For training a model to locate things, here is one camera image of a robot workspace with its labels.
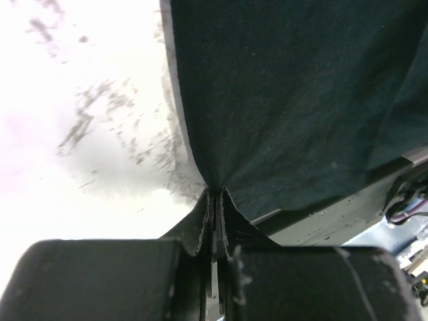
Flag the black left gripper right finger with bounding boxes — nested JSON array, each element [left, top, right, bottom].
[[215, 189, 422, 320]]

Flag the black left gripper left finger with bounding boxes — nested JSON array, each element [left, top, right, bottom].
[[1, 191, 211, 320]]

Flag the black t-shirt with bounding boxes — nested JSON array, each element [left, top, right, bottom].
[[165, 1, 427, 219]]

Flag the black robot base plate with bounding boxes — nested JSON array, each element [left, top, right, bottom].
[[252, 147, 427, 246]]

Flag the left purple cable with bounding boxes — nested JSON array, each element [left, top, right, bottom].
[[389, 197, 428, 224]]

